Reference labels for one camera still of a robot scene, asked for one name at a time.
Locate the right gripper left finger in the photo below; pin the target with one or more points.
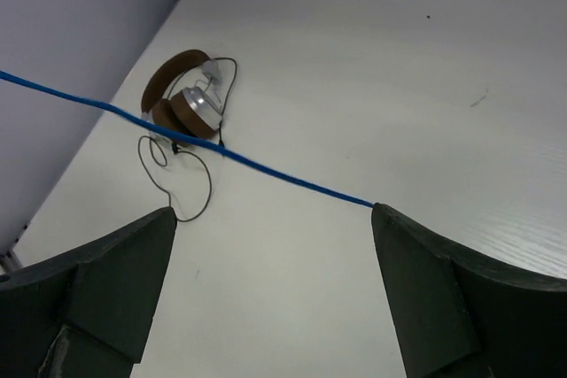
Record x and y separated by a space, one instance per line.
87 312

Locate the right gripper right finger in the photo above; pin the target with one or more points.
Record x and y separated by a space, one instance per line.
460 313

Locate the brown silver headphones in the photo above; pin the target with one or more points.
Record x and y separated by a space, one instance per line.
190 111

